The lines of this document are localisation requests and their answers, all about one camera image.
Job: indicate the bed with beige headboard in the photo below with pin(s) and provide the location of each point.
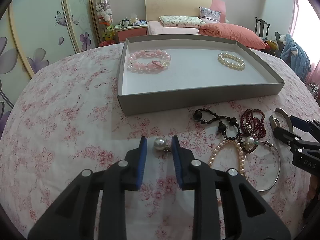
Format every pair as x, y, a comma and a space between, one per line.
154, 9

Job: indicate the grey cardboard tray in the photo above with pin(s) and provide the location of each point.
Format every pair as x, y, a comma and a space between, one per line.
163, 72

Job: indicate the folded coral quilt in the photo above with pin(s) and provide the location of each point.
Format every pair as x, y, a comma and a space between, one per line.
233, 32

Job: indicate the plush toy hanging rack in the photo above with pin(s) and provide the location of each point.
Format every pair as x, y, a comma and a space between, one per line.
104, 19

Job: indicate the lilac patterned pillow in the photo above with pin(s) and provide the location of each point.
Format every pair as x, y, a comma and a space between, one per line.
209, 16

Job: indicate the blue plush garment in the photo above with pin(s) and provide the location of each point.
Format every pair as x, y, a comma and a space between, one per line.
298, 60

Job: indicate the pink bedside table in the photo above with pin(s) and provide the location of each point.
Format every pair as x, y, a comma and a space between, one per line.
131, 31

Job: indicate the silver cuff bangle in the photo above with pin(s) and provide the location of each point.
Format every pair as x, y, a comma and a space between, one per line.
279, 118

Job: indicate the pink floral tablecloth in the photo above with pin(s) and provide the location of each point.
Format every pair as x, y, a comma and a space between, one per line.
68, 119

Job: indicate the sliding floral wardrobe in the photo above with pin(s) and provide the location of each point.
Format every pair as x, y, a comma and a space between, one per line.
37, 33

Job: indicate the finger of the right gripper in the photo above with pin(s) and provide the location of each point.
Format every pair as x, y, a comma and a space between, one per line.
287, 137
305, 125

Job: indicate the red waste basket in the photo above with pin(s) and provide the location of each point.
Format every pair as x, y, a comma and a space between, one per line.
107, 43

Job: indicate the thin silver bangle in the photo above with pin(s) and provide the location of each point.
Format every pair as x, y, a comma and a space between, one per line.
263, 166

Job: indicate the floral white pillow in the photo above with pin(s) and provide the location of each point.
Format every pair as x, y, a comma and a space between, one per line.
181, 21

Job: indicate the person's right hand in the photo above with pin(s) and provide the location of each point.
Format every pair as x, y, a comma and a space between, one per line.
313, 187

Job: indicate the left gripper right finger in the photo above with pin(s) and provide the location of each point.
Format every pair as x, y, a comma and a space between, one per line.
246, 214

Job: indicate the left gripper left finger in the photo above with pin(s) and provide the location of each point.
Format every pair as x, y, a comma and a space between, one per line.
72, 215

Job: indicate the dark wooden chair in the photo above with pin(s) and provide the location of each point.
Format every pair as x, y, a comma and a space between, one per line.
261, 27

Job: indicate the pink curtain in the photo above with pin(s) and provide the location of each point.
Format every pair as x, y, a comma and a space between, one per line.
306, 34

